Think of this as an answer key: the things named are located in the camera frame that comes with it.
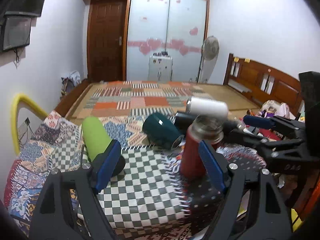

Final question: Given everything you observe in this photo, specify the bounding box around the red thermos cup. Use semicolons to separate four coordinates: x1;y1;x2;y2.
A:
180;115;223;180

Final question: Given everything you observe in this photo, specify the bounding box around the white thermos cup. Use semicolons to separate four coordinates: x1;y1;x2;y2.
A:
185;96;229;121

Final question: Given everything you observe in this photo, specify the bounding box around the green plastic cup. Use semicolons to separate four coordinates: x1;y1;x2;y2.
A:
82;116;125;177

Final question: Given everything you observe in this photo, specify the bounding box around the dark teal cup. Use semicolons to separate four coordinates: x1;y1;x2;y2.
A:
142;112;183;150

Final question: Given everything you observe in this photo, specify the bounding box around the plush doll purple dress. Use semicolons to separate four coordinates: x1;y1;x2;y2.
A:
257;100;291;119

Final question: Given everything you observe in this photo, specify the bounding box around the wooden bed headboard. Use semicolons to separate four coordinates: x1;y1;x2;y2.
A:
223;54;303;115

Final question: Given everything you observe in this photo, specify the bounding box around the colourful patterned cloth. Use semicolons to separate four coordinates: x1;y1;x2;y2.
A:
3;109;267;235

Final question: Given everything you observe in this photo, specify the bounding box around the black thermos flask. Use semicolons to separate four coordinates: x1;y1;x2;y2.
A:
173;111;238;137

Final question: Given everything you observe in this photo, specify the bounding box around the white standing fan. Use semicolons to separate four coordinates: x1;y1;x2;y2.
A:
197;36;220;83

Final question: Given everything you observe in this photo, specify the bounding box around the checkered green white cloth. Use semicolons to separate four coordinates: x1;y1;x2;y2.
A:
51;132;190;230

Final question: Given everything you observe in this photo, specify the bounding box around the white suitcase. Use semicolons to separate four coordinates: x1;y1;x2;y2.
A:
148;55;173;82

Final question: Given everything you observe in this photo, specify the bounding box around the patchwork striped bed mat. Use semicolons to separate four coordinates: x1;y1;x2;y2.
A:
77;81;212;119

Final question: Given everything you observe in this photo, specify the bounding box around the frosted sliding wardrobe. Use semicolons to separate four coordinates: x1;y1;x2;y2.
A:
77;0;210;82

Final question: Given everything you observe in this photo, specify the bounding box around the pile of clothes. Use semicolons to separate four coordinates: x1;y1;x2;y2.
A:
61;70;81;96

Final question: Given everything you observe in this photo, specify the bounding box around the brown wooden door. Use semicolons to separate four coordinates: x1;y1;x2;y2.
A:
87;0;126;82

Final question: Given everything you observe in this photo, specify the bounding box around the yellow foam padded rail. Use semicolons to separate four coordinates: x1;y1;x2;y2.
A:
10;93;48;156

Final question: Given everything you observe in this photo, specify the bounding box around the small wall monitor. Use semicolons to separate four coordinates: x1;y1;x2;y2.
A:
1;16;31;52

